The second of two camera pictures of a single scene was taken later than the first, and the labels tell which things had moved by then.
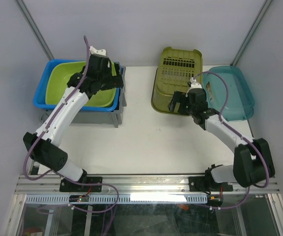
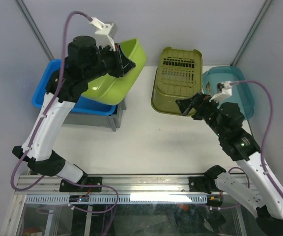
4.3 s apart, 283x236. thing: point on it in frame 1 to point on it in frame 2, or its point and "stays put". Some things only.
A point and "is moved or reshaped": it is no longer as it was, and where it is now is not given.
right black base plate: [202, 184] stays put
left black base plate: [67, 186] stays put
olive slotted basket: [176, 67] stays put
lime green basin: [58, 76] is moved or reshaped
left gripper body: [109, 82] to [110, 62]
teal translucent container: [239, 104] stays put
